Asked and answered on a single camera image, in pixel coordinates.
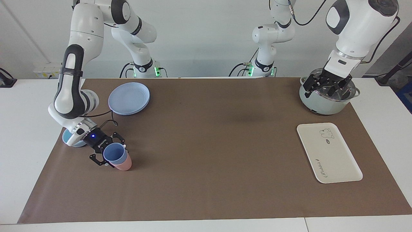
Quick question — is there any brown paper table mat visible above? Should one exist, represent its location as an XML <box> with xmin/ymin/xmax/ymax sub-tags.
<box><xmin>17</xmin><ymin>77</ymin><xmax>412</xmax><ymax>224</ymax></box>

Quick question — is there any black clamp stand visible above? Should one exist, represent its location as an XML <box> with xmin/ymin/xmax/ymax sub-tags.
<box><xmin>0</xmin><ymin>68</ymin><xmax>17</xmax><ymax>88</ymax></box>

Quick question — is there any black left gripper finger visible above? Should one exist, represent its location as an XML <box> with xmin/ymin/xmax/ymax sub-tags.
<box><xmin>328</xmin><ymin>75</ymin><xmax>353</xmax><ymax>97</ymax></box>
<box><xmin>304</xmin><ymin>73</ymin><xmax>323</xmax><ymax>98</ymax></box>

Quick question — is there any light blue bowl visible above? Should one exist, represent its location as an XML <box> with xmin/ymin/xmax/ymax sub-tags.
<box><xmin>62</xmin><ymin>128</ymin><xmax>87</xmax><ymax>148</ymax></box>

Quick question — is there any blue crate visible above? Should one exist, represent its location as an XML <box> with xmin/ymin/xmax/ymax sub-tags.
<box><xmin>397</xmin><ymin>81</ymin><xmax>412</xmax><ymax>114</ymax></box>

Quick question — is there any pale green electric pot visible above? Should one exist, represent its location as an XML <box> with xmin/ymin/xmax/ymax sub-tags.
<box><xmin>299</xmin><ymin>68</ymin><xmax>361</xmax><ymax>116</ymax></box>

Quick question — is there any black tripod leg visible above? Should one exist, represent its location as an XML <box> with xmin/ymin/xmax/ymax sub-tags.
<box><xmin>375</xmin><ymin>52</ymin><xmax>412</xmax><ymax>86</ymax></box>

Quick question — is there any blue plastic cup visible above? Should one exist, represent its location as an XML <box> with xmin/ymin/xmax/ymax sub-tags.
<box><xmin>103</xmin><ymin>143</ymin><xmax>128</xmax><ymax>165</ymax></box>

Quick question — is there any black base cable bundle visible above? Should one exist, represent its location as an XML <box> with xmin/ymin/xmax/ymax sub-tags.
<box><xmin>228</xmin><ymin>62</ymin><xmax>252</xmax><ymax>77</ymax></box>
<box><xmin>119</xmin><ymin>62</ymin><xmax>134</xmax><ymax>79</ymax></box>

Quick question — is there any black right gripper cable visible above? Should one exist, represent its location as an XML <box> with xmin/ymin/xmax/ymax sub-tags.
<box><xmin>82</xmin><ymin>110</ymin><xmax>118</xmax><ymax>129</ymax></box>

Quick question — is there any white wall power strip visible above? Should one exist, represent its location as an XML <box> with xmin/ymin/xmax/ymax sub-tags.
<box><xmin>33</xmin><ymin>63</ymin><xmax>62</xmax><ymax>79</ymax></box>

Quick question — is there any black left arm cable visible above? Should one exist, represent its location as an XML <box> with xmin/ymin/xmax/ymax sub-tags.
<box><xmin>287</xmin><ymin>0</ymin><xmax>401</xmax><ymax>65</ymax></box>

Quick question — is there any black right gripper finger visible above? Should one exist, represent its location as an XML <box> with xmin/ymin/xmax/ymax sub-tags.
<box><xmin>89</xmin><ymin>151</ymin><xmax>112</xmax><ymax>167</ymax></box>
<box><xmin>109</xmin><ymin>131</ymin><xmax>129</xmax><ymax>152</ymax></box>

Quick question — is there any light blue plate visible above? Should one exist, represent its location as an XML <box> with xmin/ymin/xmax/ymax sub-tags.
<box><xmin>108</xmin><ymin>82</ymin><xmax>151</xmax><ymax>116</ymax></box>

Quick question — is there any cream tray with rabbit print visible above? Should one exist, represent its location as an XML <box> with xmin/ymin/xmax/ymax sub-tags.
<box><xmin>296</xmin><ymin>123</ymin><xmax>363</xmax><ymax>184</ymax></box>

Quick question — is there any pink plastic cup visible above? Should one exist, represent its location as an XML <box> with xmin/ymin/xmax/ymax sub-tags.
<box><xmin>110</xmin><ymin>151</ymin><xmax>133</xmax><ymax>171</ymax></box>

